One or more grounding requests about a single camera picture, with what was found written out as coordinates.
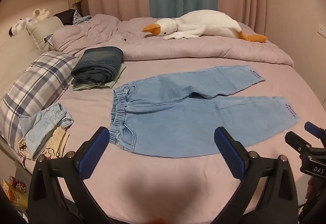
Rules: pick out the yellow snack packet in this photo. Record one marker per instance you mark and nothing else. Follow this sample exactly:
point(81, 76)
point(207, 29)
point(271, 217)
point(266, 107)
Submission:
point(14, 197)

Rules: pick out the small white plush toy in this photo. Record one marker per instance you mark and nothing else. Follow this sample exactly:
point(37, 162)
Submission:
point(40, 14)

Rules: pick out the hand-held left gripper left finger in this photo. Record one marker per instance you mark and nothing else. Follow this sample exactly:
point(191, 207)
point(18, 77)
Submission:
point(93, 154)

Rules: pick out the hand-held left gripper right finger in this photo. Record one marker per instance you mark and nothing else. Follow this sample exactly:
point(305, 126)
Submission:
point(229, 154)

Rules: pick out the folded dark blue jeans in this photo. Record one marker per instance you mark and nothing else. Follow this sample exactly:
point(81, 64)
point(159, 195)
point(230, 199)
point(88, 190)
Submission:
point(99, 61)

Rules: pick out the cream printed cloth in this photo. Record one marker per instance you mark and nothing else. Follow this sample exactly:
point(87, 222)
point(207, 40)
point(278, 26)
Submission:
point(57, 142)

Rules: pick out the light blue denim pants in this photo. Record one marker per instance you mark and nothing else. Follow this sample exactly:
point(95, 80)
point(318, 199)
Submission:
point(165, 122)

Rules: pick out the bed with pink sheet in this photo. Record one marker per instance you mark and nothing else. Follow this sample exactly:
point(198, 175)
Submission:
point(89, 107)

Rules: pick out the crumpled light denim shorts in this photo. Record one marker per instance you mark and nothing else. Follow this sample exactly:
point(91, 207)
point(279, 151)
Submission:
point(38, 127)

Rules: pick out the pink duvet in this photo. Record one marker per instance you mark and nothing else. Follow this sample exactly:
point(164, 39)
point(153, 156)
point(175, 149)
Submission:
point(178, 48)

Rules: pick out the blue plaid shirt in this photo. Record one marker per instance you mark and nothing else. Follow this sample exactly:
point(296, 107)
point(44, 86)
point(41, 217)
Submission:
point(82, 19)

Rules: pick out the white goose plush toy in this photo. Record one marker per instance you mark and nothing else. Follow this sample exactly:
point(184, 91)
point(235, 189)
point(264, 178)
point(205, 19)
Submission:
point(203, 23)

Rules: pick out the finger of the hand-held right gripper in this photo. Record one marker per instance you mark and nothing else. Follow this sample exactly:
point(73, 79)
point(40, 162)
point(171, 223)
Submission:
point(295, 141)
point(315, 129)

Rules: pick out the dark crumpled clothing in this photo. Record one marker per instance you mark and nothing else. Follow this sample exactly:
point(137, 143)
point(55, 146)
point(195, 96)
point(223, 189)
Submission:
point(66, 16)

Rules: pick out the red snack packet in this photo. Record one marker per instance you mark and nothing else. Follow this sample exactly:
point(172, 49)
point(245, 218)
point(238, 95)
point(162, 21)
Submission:
point(19, 184)

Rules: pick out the beige pillow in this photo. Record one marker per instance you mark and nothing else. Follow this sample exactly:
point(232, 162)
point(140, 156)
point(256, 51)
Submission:
point(43, 30)

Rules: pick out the white spotted dog plush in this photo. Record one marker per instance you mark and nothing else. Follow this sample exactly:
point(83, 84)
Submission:
point(16, 26)

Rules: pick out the beige padded headboard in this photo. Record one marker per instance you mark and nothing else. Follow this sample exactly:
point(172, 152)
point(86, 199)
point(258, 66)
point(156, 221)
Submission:
point(15, 56)

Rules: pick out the plaid pillow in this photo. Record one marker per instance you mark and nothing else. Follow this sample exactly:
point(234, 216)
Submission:
point(33, 86)

